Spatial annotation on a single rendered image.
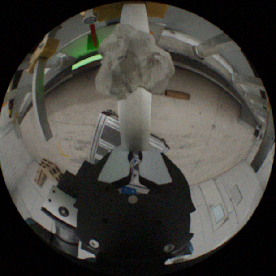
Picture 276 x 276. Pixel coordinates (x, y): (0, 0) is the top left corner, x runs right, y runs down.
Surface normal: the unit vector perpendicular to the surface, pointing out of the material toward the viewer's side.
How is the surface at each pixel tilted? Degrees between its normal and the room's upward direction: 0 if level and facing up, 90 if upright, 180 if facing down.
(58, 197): 90
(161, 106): 0
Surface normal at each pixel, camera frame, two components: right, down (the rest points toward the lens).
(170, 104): -0.02, 0.50
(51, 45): 1.00, 0.00
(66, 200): 0.50, -0.75
